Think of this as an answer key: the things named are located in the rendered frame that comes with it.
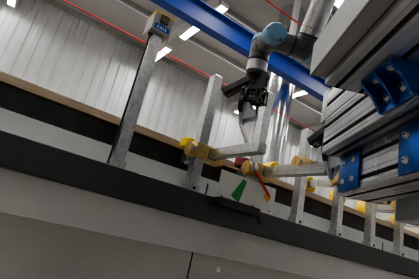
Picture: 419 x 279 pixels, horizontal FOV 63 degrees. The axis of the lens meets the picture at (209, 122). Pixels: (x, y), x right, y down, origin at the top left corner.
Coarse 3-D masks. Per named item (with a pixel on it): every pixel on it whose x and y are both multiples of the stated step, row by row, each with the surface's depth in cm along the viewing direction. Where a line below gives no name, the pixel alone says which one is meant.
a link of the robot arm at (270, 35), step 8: (272, 24) 114; (280, 24) 115; (264, 32) 116; (272, 32) 114; (280, 32) 114; (288, 32) 118; (256, 40) 123; (264, 40) 117; (272, 40) 114; (280, 40) 114; (288, 40) 117; (264, 48) 120; (272, 48) 118; (280, 48) 118; (288, 48) 117
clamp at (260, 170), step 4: (244, 164) 127; (248, 164) 125; (260, 164) 127; (244, 168) 126; (248, 168) 124; (260, 168) 127; (244, 172) 125; (248, 172) 124; (252, 172) 125; (260, 172) 126; (256, 176) 126; (260, 176) 126; (264, 176) 127; (264, 180) 129; (268, 180) 128; (272, 180) 129
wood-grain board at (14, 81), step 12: (0, 72) 103; (12, 84) 104; (24, 84) 106; (48, 96) 109; (60, 96) 112; (72, 108) 114; (84, 108) 115; (96, 108) 117; (108, 120) 119; (120, 120) 121; (144, 132) 126; (156, 132) 128; (168, 144) 132; (276, 180) 159; (360, 216) 190
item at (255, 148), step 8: (240, 144) 102; (248, 144) 99; (256, 144) 96; (264, 144) 96; (216, 152) 111; (224, 152) 108; (232, 152) 104; (240, 152) 101; (248, 152) 98; (256, 152) 96; (264, 152) 96; (184, 160) 127
